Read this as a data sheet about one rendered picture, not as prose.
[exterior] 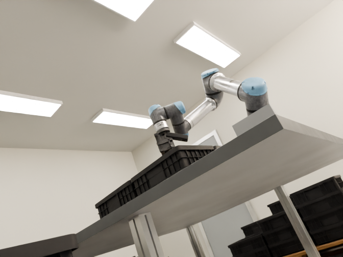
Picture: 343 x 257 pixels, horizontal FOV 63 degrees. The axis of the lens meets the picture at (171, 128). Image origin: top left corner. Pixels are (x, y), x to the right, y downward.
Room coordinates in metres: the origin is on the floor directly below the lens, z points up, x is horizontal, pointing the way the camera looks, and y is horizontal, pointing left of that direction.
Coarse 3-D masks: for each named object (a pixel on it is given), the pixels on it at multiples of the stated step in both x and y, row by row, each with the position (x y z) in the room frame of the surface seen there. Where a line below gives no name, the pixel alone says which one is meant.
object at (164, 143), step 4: (164, 128) 1.33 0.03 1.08; (168, 128) 1.35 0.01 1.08; (160, 132) 1.33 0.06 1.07; (164, 132) 1.35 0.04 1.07; (156, 136) 1.36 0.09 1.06; (160, 136) 1.35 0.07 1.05; (164, 136) 1.35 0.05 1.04; (156, 140) 1.36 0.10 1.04; (160, 140) 1.34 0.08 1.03; (164, 140) 1.33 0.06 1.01; (168, 140) 1.34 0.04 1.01; (172, 140) 1.33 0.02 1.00; (160, 144) 1.33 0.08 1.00; (164, 144) 1.33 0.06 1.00; (168, 144) 1.33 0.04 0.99; (160, 148) 1.33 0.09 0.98; (164, 148) 1.33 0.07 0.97; (168, 148) 1.34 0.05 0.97; (160, 152) 1.36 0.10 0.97; (164, 152) 1.37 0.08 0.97
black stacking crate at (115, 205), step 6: (132, 186) 1.49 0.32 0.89; (120, 192) 1.54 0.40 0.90; (126, 192) 1.52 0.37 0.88; (132, 192) 1.49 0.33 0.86; (114, 198) 1.59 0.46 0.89; (120, 198) 1.55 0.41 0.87; (126, 198) 1.52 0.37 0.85; (132, 198) 1.50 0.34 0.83; (102, 204) 1.66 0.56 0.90; (108, 204) 1.64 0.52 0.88; (114, 204) 1.59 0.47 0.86; (120, 204) 1.56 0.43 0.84; (102, 210) 1.68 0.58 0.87; (108, 210) 1.65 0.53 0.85; (114, 210) 1.60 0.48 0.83; (102, 216) 1.69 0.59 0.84
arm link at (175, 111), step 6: (174, 102) 1.35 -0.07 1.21; (180, 102) 1.34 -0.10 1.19; (168, 108) 1.33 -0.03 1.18; (174, 108) 1.34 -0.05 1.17; (180, 108) 1.34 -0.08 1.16; (168, 114) 1.34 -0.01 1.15; (174, 114) 1.35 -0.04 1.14; (180, 114) 1.37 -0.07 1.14; (174, 120) 1.38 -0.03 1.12; (180, 120) 1.39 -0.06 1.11
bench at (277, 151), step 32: (256, 128) 0.63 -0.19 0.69; (288, 128) 0.64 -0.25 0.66; (224, 160) 0.69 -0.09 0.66; (256, 160) 0.84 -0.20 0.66; (288, 160) 1.09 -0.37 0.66; (320, 160) 1.53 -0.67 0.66; (160, 192) 0.83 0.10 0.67; (192, 192) 0.96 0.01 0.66; (224, 192) 1.29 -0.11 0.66; (256, 192) 1.95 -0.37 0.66; (96, 224) 1.02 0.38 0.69; (128, 224) 1.11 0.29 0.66; (160, 224) 1.57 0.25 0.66; (192, 224) 2.65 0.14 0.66; (160, 256) 1.00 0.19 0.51; (320, 256) 2.19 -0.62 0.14
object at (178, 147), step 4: (172, 148) 1.24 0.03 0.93; (176, 148) 1.23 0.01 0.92; (180, 148) 1.23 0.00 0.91; (184, 148) 1.25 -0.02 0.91; (188, 148) 1.28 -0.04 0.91; (192, 148) 1.30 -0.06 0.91; (196, 148) 1.32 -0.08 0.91; (200, 148) 1.35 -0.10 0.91; (204, 148) 1.38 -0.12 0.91; (208, 148) 1.41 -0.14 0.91; (212, 148) 1.44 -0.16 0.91; (168, 152) 1.26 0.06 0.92; (172, 152) 1.25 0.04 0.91; (164, 156) 1.28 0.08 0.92; (168, 156) 1.27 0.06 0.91; (156, 160) 1.32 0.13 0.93; (160, 160) 1.30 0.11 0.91; (152, 164) 1.34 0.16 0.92; (156, 164) 1.32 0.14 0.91; (144, 168) 1.38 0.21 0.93; (148, 168) 1.36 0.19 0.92; (140, 172) 1.40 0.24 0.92; (144, 172) 1.38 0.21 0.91; (136, 176) 1.43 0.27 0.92; (140, 176) 1.41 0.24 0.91; (132, 180) 1.45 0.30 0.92
